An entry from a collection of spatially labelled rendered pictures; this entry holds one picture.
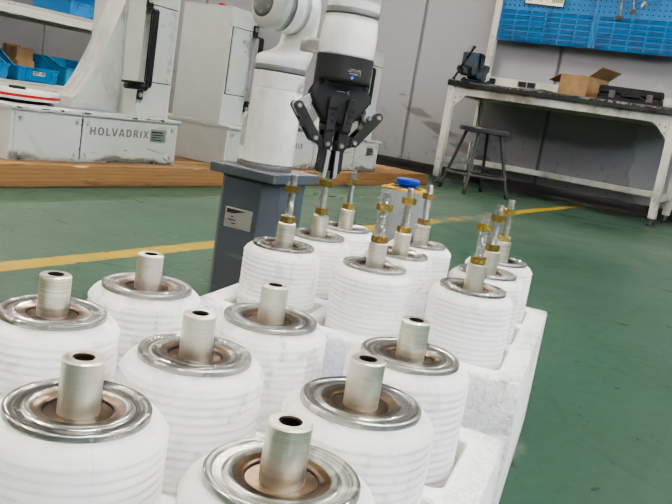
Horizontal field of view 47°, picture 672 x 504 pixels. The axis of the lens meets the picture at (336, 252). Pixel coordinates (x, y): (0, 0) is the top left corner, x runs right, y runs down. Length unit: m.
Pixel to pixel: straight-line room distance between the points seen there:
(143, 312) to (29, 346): 0.12
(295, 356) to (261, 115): 0.82
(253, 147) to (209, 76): 2.36
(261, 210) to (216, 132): 2.33
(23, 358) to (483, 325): 0.49
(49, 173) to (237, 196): 1.55
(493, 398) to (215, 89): 3.00
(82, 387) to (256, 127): 0.99
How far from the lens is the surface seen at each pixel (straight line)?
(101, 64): 3.27
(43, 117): 2.90
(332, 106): 1.02
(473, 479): 0.59
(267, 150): 1.36
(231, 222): 1.37
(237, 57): 3.71
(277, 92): 1.35
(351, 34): 1.01
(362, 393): 0.47
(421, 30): 6.80
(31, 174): 2.81
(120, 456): 0.40
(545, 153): 6.30
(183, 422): 0.49
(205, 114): 3.71
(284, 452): 0.36
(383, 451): 0.45
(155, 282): 0.67
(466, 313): 0.85
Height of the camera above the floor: 0.43
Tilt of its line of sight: 10 degrees down
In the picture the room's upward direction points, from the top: 9 degrees clockwise
